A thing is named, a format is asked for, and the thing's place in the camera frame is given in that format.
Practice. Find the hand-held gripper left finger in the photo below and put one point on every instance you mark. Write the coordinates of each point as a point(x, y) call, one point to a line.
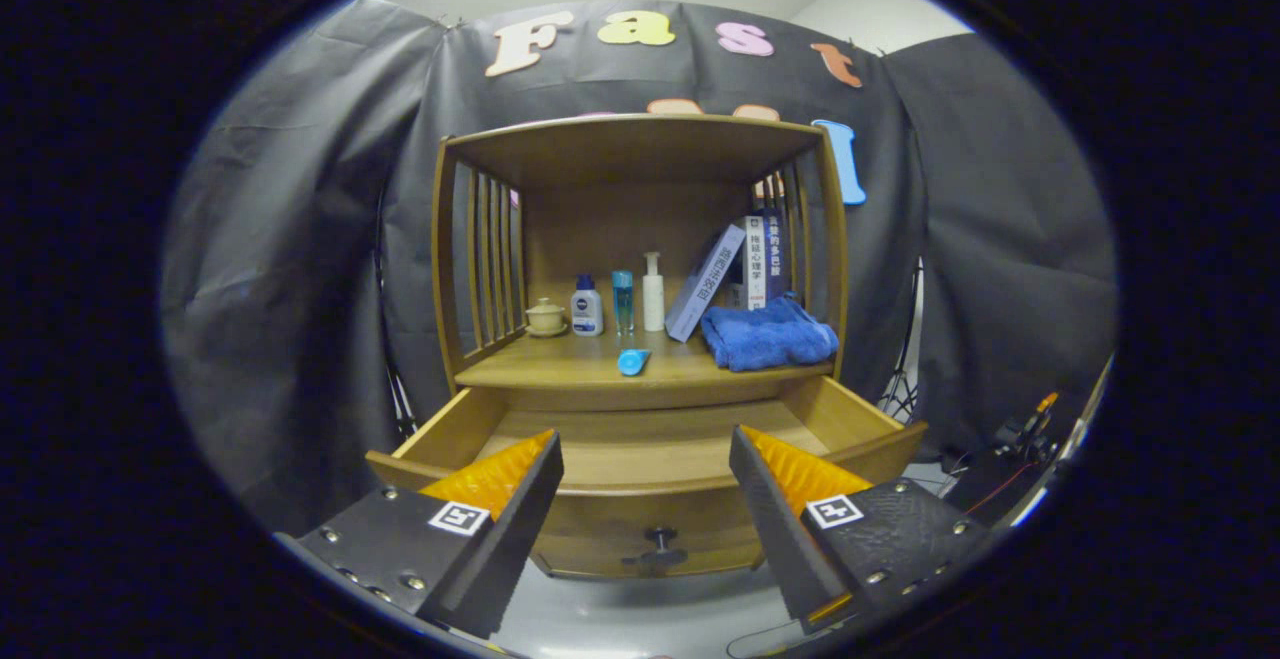
point(520, 529)

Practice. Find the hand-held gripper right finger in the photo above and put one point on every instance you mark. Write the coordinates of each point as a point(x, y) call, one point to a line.
point(765, 509)

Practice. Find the wooden drawer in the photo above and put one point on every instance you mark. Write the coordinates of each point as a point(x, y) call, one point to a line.
point(600, 524)

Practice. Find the blue and white tube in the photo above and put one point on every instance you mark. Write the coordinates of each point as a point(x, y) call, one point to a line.
point(632, 362)

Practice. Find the wooden countertop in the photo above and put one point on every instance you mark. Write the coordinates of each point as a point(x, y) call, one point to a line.
point(560, 364)

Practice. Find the wooden cabinet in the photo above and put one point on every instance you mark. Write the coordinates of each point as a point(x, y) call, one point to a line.
point(630, 219)

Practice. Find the black stand legs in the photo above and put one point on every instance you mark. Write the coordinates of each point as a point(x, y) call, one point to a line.
point(403, 409)

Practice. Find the blue towel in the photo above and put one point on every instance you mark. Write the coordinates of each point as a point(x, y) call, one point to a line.
point(765, 339)

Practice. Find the black tripod stand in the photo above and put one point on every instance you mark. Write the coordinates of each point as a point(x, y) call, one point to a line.
point(900, 399)

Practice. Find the beige lidded teacup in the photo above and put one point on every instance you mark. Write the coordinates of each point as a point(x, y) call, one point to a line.
point(546, 319)

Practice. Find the white bottle with blue cap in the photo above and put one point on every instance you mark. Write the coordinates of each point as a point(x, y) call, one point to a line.
point(587, 314)

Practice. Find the pale grey book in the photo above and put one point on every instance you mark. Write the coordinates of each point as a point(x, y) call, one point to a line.
point(700, 289)

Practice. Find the black and orange equipment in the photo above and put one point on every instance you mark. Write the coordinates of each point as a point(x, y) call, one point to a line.
point(1000, 484)

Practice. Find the white pump bottle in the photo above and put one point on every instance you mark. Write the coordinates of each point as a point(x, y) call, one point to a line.
point(653, 299)

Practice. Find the clear blue bottle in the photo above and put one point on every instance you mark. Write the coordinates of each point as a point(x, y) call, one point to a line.
point(623, 299)

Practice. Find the dark blue book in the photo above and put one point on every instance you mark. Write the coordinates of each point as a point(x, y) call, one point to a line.
point(775, 249)

